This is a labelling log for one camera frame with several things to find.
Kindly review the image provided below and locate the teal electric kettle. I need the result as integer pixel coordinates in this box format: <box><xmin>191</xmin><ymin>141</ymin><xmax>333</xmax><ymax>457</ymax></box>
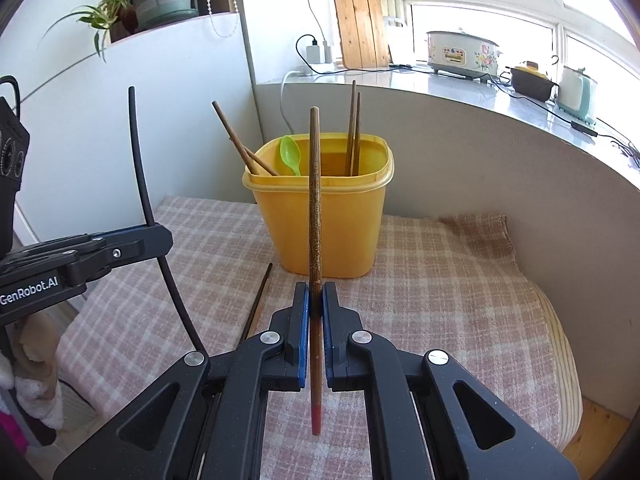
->
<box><xmin>554</xmin><ymin>65</ymin><xmax>599</xmax><ymax>125</ymax></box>

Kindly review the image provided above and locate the pink fabric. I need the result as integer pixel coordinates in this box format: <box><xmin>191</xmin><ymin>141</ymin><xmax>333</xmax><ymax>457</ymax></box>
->
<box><xmin>0</xmin><ymin>410</ymin><xmax>26</xmax><ymax>461</ymax></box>

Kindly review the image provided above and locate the grey stone windowsill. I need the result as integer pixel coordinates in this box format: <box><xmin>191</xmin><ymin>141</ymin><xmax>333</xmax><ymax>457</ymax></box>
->
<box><xmin>255</xmin><ymin>62</ymin><xmax>640</xmax><ymax>171</ymax></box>

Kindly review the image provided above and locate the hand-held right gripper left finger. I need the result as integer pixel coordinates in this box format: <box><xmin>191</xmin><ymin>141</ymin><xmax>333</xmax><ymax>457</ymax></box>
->
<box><xmin>52</xmin><ymin>281</ymin><xmax>310</xmax><ymax>480</ymax></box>

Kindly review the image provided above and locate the white floral slow cooker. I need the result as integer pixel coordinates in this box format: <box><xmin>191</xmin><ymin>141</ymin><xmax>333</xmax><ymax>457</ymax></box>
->
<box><xmin>426</xmin><ymin>30</ymin><xmax>502</xmax><ymax>83</ymax></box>

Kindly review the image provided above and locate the pair of chopsticks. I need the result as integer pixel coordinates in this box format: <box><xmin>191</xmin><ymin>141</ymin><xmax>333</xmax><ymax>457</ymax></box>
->
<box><xmin>345</xmin><ymin>80</ymin><xmax>358</xmax><ymax>177</ymax></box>

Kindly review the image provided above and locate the white power cable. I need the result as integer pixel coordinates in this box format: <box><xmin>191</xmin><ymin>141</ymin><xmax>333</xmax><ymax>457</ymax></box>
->
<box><xmin>279</xmin><ymin>70</ymin><xmax>296</xmax><ymax>135</ymax></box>

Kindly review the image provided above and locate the green plastic spoon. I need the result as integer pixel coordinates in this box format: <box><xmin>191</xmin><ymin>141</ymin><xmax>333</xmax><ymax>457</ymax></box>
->
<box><xmin>279</xmin><ymin>135</ymin><xmax>303</xmax><ymax>177</ymax></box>

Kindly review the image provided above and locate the black rubber cable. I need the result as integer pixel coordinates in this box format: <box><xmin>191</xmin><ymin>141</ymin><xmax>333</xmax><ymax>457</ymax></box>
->
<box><xmin>127</xmin><ymin>86</ymin><xmax>207</xmax><ymax>356</ymax></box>

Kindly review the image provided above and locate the beige striped cushion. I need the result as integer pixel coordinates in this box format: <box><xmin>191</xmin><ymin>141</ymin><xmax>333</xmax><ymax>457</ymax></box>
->
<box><xmin>500</xmin><ymin>280</ymin><xmax>585</xmax><ymax>453</ymax></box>

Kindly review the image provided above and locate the dark brown flower pot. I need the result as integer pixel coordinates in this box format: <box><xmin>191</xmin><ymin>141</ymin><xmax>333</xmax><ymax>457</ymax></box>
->
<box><xmin>116</xmin><ymin>2</ymin><xmax>140</xmax><ymax>36</ymax></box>

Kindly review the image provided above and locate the pink plaid cloth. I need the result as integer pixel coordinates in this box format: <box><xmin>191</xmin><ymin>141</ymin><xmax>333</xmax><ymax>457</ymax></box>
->
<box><xmin>55</xmin><ymin>195</ymin><xmax>573</xmax><ymax>480</ymax></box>

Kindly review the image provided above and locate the dark pot yellow lid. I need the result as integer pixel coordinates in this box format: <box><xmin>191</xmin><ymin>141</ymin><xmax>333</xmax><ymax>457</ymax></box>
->
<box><xmin>505</xmin><ymin>61</ymin><xmax>560</xmax><ymax>102</ymax></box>

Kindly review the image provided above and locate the white window frame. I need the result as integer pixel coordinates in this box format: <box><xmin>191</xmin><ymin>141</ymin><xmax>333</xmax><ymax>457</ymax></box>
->
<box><xmin>380</xmin><ymin>0</ymin><xmax>640</xmax><ymax>128</ymax></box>

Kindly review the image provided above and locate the white plush fabric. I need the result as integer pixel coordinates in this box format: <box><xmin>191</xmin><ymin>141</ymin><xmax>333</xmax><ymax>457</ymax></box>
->
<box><xmin>0</xmin><ymin>317</ymin><xmax>63</xmax><ymax>448</ymax></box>

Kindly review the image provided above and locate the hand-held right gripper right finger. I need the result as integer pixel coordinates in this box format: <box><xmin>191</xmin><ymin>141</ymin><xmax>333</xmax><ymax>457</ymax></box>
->
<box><xmin>321</xmin><ymin>281</ymin><xmax>581</xmax><ymax>480</ymax></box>

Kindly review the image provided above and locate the white charger plug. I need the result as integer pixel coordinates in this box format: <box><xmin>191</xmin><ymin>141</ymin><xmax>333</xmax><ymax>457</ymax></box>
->
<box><xmin>305</xmin><ymin>42</ymin><xmax>335</xmax><ymax>65</ymax></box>

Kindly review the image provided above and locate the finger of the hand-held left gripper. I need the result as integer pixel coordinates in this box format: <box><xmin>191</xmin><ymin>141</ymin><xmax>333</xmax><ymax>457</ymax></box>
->
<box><xmin>0</xmin><ymin>223</ymin><xmax>174</xmax><ymax>288</ymax></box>

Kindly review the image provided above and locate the spider plant green pot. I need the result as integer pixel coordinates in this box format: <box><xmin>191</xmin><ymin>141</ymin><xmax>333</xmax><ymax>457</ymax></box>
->
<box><xmin>37</xmin><ymin>0</ymin><xmax>201</xmax><ymax>63</ymax></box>

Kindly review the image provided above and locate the wooden plank board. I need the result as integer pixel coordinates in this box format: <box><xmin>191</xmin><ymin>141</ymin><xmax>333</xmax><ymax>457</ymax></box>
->
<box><xmin>325</xmin><ymin>0</ymin><xmax>392</xmax><ymax>70</ymax></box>

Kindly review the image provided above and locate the yellow plastic utensil container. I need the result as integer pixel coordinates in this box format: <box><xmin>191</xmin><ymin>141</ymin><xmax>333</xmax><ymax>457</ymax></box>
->
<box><xmin>242</xmin><ymin>132</ymin><xmax>396</xmax><ymax>278</ymax></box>

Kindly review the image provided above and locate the white power strip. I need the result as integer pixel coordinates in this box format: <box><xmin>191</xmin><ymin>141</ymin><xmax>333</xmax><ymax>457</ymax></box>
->
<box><xmin>285</xmin><ymin>64</ymin><xmax>333</xmax><ymax>80</ymax></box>

